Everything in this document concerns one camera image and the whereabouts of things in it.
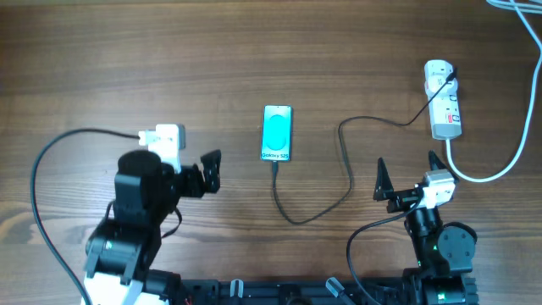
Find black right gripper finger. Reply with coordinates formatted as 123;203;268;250
428;150;448;171
373;158;395;201

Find white charger plug adapter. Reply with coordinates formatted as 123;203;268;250
424;75;458;97

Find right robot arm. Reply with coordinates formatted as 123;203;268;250
373;151;479;305

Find white power strip cord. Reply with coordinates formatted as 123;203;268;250
445;0;542;184

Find black left camera cable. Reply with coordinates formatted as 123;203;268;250
29;128;141;305

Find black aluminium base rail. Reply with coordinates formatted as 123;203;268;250
143;277;479;305

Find black USB charging cable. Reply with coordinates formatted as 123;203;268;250
270;66;458;226

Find black camera cable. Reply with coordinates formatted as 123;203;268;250
346;192;424;305
29;128;141;305

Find teal screen smartphone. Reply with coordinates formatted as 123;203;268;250
260;105;293;162

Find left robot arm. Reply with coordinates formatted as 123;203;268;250
84;150;221;304

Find black right camera cable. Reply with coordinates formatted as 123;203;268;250
346;192;424;305

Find white power strip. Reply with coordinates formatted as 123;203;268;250
424;59;462;141

